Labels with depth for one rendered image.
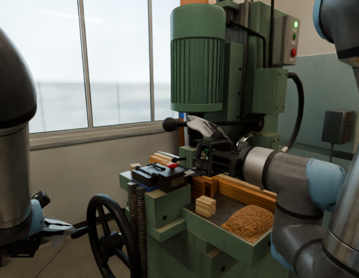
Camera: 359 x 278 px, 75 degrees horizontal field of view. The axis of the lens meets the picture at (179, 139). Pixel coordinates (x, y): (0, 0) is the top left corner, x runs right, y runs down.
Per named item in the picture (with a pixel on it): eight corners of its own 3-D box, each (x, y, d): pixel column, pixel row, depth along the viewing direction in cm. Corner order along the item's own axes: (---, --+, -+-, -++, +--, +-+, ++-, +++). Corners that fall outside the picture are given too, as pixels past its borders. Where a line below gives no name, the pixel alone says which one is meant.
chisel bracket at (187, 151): (178, 169, 84) (178, 146, 82) (204, 161, 93) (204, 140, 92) (193, 175, 79) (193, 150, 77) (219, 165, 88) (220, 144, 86)
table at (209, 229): (96, 193, 90) (95, 179, 88) (159, 174, 110) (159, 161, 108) (227, 295, 46) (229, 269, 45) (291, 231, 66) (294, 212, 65)
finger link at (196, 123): (179, 107, 55) (202, 135, 51) (196, 107, 59) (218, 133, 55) (173, 117, 57) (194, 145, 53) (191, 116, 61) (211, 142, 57)
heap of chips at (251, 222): (220, 225, 59) (220, 212, 58) (250, 207, 68) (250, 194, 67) (252, 243, 52) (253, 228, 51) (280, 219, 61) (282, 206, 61)
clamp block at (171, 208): (127, 209, 72) (126, 182, 70) (161, 196, 81) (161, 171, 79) (156, 230, 62) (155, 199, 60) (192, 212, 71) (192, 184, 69)
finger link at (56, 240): (69, 245, 69) (36, 244, 63) (78, 226, 70) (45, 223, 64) (72, 251, 67) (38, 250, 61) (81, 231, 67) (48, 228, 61)
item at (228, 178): (153, 164, 106) (153, 153, 105) (157, 162, 107) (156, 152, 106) (288, 217, 63) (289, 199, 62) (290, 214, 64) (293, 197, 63)
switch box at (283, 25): (268, 64, 87) (272, 17, 83) (280, 66, 93) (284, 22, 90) (285, 63, 82) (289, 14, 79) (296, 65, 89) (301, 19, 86)
